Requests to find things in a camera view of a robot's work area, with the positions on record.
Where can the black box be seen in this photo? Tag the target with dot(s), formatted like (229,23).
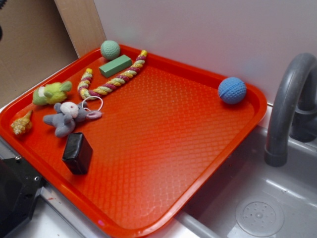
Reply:
(77,153)

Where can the red plastic tray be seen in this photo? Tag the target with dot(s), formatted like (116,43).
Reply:
(161,136)

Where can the green rectangular block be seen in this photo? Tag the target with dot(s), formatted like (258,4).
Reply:
(115,66)

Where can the blue dimpled ball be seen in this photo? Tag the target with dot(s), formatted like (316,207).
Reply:
(232,90)

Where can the green dimpled ball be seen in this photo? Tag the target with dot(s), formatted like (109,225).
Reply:
(110,50)

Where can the grey plush donkey toy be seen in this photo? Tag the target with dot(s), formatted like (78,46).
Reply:
(69,114)

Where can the green plush toy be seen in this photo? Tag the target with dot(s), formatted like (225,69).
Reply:
(51,94)

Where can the grey toy sink basin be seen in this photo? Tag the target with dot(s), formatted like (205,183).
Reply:
(246,198)

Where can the wooden board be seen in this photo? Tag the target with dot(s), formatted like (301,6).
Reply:
(82,23)

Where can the yellow seashell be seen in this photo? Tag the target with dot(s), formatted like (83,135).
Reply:
(22,125)

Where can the grey toy faucet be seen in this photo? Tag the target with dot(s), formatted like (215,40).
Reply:
(294,112)

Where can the brown cardboard panel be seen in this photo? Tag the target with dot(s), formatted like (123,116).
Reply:
(34,45)

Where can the multicolour braided rope toy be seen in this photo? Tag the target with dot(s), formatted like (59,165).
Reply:
(111,85)

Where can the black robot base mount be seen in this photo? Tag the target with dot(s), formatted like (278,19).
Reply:
(20,186)

